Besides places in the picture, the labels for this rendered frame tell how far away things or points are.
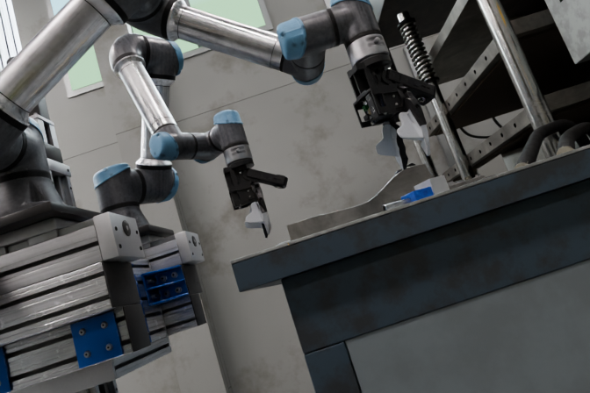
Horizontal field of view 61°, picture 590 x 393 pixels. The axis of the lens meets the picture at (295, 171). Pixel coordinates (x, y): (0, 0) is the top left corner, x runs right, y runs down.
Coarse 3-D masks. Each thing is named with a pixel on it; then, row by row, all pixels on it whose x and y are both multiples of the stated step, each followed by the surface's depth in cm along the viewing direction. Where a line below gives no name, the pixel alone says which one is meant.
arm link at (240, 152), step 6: (228, 150) 136; (234, 150) 136; (240, 150) 136; (246, 150) 136; (228, 156) 136; (234, 156) 135; (240, 156) 135; (246, 156) 136; (252, 156) 138; (228, 162) 136
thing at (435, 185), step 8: (440, 176) 91; (424, 184) 92; (432, 184) 90; (440, 184) 91; (416, 192) 89; (424, 192) 90; (432, 192) 90; (440, 192) 90; (400, 200) 90; (408, 200) 90; (416, 200) 89; (384, 208) 89
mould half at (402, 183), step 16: (400, 176) 124; (416, 176) 124; (480, 176) 123; (384, 192) 123; (400, 192) 123; (352, 208) 123; (368, 208) 123; (304, 224) 122; (320, 224) 122; (336, 224) 122
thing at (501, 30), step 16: (480, 0) 148; (496, 0) 146; (496, 16) 145; (496, 32) 145; (512, 32) 144; (512, 48) 143; (512, 64) 143; (528, 64) 142; (512, 80) 144; (528, 80) 140; (528, 96) 140; (528, 112) 141; (544, 112) 138; (416, 144) 258; (544, 144) 138; (432, 160) 256; (432, 176) 253
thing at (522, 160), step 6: (534, 132) 118; (540, 132) 118; (534, 138) 111; (540, 138) 113; (528, 144) 105; (534, 144) 104; (540, 144) 109; (522, 150) 102; (528, 150) 98; (534, 150) 99; (522, 156) 93; (528, 156) 93; (534, 156) 95; (522, 162) 88; (528, 162) 89
